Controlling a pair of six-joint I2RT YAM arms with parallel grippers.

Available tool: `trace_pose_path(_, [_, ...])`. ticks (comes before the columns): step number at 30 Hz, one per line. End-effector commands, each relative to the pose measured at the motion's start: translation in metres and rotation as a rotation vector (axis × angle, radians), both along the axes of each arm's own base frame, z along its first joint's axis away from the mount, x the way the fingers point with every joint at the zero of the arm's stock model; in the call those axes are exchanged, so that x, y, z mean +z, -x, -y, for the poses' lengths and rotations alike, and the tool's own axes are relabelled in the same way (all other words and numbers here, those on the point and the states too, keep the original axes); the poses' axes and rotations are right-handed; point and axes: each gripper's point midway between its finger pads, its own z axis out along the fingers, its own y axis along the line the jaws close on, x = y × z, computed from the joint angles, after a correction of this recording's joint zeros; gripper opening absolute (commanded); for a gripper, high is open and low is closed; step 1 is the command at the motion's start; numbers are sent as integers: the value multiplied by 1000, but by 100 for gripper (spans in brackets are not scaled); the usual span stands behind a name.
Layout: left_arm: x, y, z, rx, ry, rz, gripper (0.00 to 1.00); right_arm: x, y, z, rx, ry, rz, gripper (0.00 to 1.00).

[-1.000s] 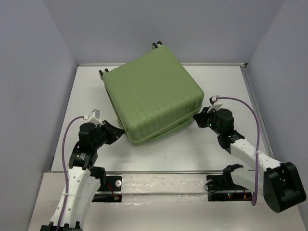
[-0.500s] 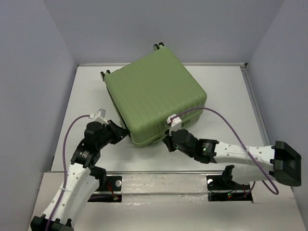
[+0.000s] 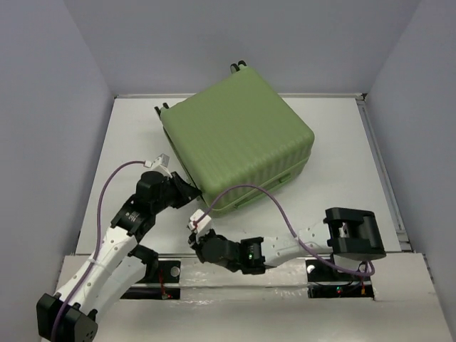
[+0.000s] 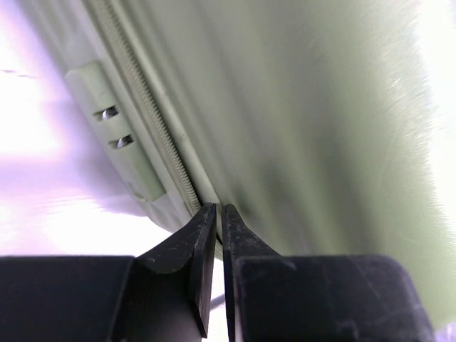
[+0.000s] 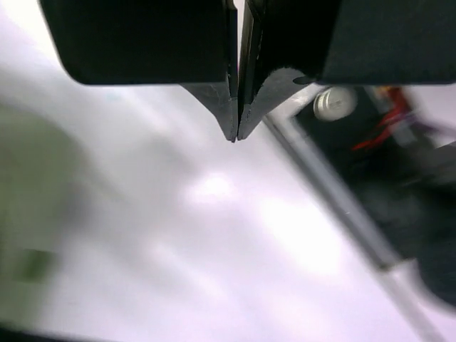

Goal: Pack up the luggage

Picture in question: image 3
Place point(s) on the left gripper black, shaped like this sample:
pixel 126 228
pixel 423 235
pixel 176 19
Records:
pixel 185 191

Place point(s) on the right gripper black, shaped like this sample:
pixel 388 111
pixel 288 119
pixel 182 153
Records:
pixel 198 240

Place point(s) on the green hard-shell suitcase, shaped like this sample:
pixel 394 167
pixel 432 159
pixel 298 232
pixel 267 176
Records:
pixel 236 136

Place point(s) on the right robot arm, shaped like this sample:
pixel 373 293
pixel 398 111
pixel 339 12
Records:
pixel 350 237

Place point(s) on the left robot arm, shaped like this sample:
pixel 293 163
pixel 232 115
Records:
pixel 118 261

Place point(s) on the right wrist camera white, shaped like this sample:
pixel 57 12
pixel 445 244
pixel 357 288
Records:
pixel 199 225

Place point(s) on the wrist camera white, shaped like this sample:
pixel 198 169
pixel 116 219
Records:
pixel 159 164
pixel 199 225

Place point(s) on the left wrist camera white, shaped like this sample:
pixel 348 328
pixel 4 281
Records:
pixel 159 164

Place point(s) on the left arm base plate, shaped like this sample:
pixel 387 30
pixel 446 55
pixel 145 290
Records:
pixel 160 284

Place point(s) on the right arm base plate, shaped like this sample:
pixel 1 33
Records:
pixel 323 282

